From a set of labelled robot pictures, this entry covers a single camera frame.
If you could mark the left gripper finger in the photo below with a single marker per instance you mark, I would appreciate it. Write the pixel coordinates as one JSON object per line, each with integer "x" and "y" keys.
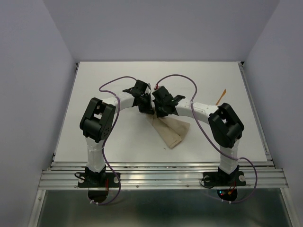
{"x": 149, "y": 106}
{"x": 147, "y": 111}

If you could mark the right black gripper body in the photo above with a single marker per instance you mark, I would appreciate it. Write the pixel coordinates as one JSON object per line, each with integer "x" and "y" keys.
{"x": 163, "y": 111}

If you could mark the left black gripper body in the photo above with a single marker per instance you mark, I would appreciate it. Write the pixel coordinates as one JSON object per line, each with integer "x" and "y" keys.
{"x": 144, "y": 101}

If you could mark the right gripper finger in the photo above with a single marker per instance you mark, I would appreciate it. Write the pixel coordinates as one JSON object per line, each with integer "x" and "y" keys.
{"x": 165, "y": 113}
{"x": 157, "y": 108}

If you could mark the beige cloth napkin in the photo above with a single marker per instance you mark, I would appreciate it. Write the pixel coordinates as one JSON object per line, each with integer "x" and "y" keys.
{"x": 171, "y": 131}

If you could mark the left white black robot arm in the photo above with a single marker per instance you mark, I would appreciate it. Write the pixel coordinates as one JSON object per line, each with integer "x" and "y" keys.
{"x": 97, "y": 123}

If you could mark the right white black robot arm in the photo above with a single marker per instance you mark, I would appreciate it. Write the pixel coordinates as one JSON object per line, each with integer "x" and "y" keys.
{"x": 225, "y": 125}

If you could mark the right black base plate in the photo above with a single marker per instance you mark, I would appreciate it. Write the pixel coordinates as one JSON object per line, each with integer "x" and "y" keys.
{"x": 221, "y": 179}

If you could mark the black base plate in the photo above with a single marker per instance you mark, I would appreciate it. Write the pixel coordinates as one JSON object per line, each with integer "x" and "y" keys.
{"x": 221, "y": 179}
{"x": 110, "y": 181}

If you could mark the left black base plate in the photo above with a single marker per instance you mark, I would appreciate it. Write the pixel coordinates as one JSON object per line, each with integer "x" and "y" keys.
{"x": 110, "y": 181}

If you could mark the aluminium mounting rail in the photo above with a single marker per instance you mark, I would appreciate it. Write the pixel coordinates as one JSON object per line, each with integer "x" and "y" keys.
{"x": 170, "y": 175}

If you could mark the left aluminium frame post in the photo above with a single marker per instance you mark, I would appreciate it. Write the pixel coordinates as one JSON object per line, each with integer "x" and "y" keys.
{"x": 37, "y": 207}

